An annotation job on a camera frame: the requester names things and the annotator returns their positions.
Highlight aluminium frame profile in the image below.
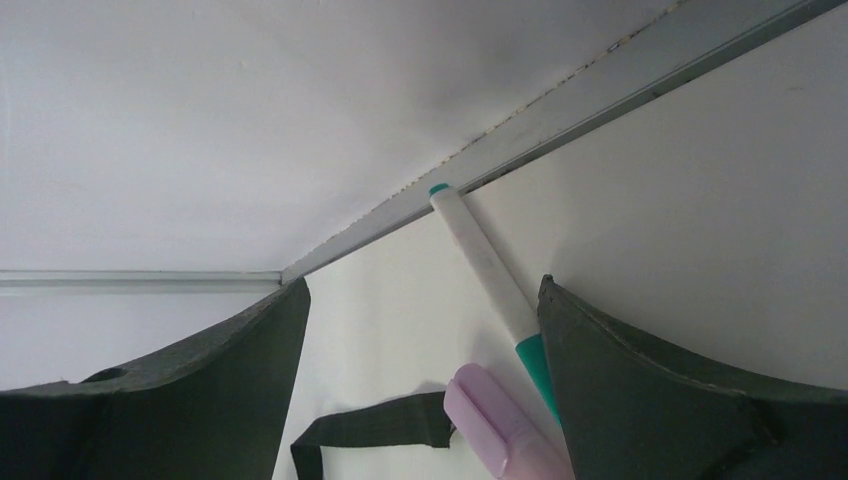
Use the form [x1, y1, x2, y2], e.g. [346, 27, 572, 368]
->
[1, 1, 835, 296]

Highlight teal capped marker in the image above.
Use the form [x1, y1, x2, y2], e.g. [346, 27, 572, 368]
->
[429, 183, 561, 422]

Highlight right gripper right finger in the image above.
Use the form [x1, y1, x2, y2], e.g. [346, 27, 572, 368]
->
[537, 276, 847, 479]

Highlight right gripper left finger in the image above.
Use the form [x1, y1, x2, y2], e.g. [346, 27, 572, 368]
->
[1, 279, 310, 479]

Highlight pink eraser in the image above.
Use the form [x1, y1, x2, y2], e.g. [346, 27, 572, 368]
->
[443, 363, 574, 480]

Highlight blue student backpack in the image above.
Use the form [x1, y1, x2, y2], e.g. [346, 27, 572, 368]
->
[290, 391, 456, 479]

